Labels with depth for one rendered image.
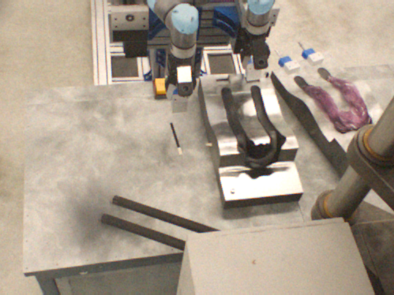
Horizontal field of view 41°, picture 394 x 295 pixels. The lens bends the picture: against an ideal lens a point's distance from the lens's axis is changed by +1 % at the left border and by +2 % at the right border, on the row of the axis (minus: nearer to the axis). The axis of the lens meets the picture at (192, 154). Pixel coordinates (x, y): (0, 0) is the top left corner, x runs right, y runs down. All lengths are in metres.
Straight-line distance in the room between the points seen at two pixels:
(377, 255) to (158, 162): 0.86
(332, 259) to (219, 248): 0.20
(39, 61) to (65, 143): 1.42
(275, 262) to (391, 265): 0.35
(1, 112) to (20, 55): 0.42
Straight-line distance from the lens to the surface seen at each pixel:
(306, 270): 0.94
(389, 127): 0.95
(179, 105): 1.75
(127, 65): 2.87
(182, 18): 1.51
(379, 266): 1.20
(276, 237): 0.95
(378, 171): 1.00
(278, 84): 2.03
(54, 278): 1.78
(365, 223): 1.23
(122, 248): 1.64
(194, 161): 1.80
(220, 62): 2.93
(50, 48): 3.28
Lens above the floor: 2.31
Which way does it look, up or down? 56 degrees down
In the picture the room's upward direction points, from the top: 9 degrees clockwise
